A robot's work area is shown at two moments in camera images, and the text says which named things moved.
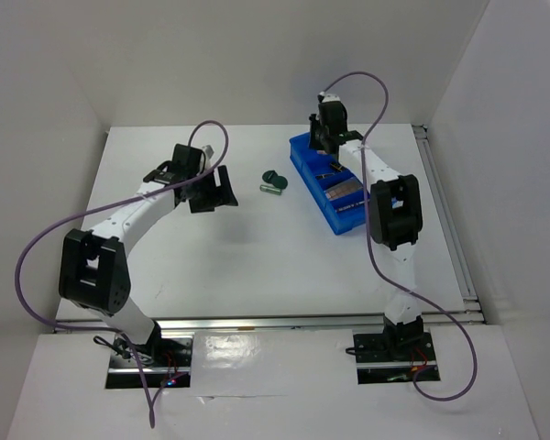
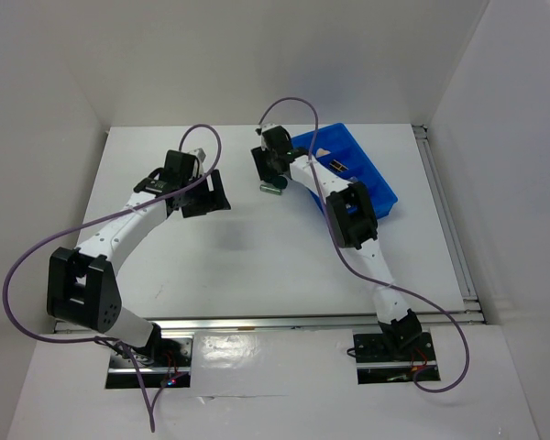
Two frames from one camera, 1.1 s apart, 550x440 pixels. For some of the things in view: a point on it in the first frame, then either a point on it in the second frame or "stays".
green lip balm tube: [271, 190] stays
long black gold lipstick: [336, 166] stays
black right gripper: [314, 122] → [258, 156]
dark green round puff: [280, 181] stays
